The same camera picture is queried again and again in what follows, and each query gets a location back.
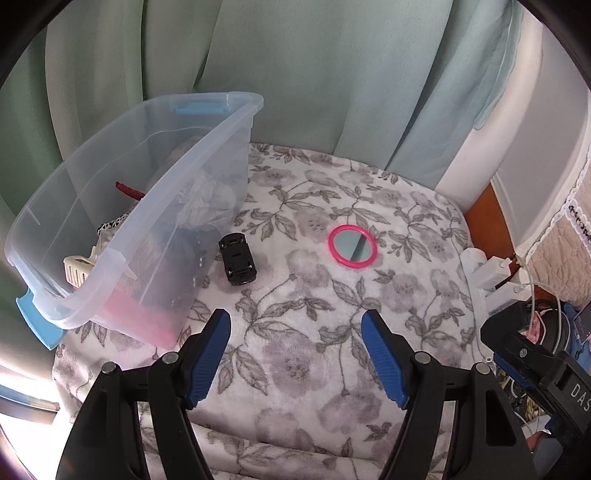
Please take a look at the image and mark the white headboard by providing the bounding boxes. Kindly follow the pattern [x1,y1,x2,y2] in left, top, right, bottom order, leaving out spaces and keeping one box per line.
[436,88,591,250]

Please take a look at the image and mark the white power strip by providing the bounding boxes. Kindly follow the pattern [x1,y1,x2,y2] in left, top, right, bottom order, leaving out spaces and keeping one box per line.
[462,247,532,319]

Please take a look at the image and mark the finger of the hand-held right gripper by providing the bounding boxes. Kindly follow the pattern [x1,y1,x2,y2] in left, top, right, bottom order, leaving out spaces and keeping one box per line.
[492,353,552,393]
[480,302,563,370]

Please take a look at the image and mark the pink comb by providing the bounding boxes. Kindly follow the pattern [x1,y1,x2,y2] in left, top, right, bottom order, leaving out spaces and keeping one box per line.
[99,295,178,344]

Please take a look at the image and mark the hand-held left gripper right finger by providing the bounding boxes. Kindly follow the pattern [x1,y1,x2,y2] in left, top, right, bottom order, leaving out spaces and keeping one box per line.
[360,309,541,480]

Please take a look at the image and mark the clear plastic container blue latches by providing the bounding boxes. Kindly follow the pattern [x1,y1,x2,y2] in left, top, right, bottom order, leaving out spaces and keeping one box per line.
[4,92,265,352]

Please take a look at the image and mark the pink round mirror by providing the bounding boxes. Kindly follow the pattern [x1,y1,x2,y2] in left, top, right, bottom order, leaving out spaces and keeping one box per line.
[328,224,378,268]

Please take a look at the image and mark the black white spotted scrunchie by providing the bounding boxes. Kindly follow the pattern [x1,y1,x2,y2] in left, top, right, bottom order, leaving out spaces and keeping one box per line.
[96,213,130,238]

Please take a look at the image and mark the green curtain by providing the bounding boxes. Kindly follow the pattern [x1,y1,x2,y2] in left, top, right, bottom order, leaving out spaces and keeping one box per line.
[0,0,527,232]

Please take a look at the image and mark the white hair claw clip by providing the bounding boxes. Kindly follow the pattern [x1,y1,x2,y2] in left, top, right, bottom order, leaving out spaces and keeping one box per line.
[63,247,100,289]

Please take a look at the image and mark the wooden nightstand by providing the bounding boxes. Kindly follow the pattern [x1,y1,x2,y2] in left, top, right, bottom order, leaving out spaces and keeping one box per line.
[464,185,522,264]

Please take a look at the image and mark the beige quilted lace cover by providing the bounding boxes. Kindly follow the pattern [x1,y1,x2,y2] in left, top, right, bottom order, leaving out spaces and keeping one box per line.
[519,161,591,308]

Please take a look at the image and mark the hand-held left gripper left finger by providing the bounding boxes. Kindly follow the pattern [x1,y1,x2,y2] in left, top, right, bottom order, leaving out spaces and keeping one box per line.
[55,309,232,480]

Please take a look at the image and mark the dark red hair claw clip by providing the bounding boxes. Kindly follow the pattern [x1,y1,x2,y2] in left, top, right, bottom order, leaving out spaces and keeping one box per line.
[115,181,146,201]

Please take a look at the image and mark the white cable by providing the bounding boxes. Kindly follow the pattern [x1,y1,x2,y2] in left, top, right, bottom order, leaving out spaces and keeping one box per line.
[519,272,568,344]

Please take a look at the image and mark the grey floral blanket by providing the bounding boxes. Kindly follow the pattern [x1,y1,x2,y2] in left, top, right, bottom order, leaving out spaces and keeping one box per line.
[51,143,497,480]

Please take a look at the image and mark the smartphone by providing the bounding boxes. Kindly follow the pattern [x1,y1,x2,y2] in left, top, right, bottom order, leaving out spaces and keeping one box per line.
[575,305,591,342]

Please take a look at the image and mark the white paper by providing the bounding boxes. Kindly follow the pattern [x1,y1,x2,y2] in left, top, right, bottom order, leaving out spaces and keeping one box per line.
[180,178,245,224]

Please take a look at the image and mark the black toy car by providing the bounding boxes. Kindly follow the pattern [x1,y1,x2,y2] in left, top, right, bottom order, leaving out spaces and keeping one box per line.
[218,233,257,287]

